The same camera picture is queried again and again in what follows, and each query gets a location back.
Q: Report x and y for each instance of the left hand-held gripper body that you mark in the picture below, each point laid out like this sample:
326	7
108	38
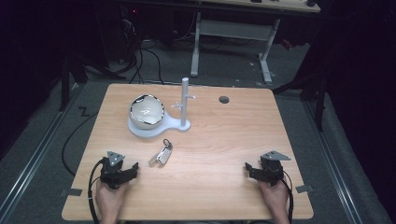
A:
112	170

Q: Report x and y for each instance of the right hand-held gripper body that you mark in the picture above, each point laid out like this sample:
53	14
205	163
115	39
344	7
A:
271	169

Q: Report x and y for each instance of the person's right hand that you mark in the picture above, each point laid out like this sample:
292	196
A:
275	196

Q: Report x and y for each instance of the person's left hand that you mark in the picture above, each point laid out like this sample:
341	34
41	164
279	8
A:
109	199

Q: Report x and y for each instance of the silver car key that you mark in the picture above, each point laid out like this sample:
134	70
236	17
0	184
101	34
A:
163	155

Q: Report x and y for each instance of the grey tape piece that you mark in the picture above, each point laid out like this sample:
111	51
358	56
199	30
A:
304	188
72	192

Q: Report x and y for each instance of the silver metal bowl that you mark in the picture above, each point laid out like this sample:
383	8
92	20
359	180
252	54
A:
146	112

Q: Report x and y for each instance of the white key stand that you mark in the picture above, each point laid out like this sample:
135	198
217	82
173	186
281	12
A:
185	105

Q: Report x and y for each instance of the black metal stand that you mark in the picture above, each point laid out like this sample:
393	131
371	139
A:
65	81
317	96

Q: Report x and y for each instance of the white-framed wooden desk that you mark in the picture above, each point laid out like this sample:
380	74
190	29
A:
233	29

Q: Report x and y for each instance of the metal floor rail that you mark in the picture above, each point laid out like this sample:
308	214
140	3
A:
333	161
34	155

